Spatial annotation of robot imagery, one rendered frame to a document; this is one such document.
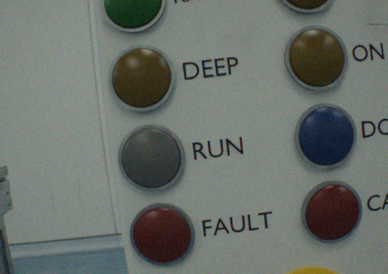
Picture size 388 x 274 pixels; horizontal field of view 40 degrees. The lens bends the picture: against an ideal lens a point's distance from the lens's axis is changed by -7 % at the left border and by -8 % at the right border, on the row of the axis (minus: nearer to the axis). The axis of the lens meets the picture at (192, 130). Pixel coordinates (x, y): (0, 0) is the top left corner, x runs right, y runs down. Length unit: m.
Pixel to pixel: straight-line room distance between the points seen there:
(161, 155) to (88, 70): 3.78
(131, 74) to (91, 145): 3.78
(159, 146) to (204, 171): 0.02
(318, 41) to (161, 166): 0.09
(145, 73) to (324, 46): 0.08
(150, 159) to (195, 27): 0.06
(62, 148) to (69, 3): 1.05
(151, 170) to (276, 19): 0.09
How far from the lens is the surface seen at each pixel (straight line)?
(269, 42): 0.26
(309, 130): 0.25
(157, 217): 0.25
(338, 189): 0.26
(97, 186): 4.05
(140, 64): 0.25
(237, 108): 0.26
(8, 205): 1.83
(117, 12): 0.25
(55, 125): 4.04
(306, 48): 0.25
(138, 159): 0.25
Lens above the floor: 0.98
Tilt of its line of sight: 3 degrees down
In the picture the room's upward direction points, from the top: 7 degrees counter-clockwise
